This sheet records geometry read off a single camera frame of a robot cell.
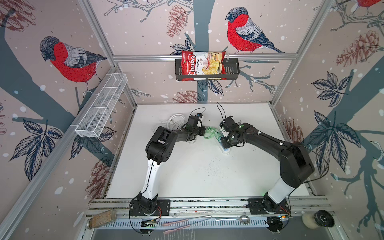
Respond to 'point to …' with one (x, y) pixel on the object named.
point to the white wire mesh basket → (95, 117)
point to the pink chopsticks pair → (185, 220)
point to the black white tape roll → (320, 218)
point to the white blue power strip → (218, 135)
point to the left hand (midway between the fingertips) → (205, 127)
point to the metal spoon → (244, 219)
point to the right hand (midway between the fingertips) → (223, 145)
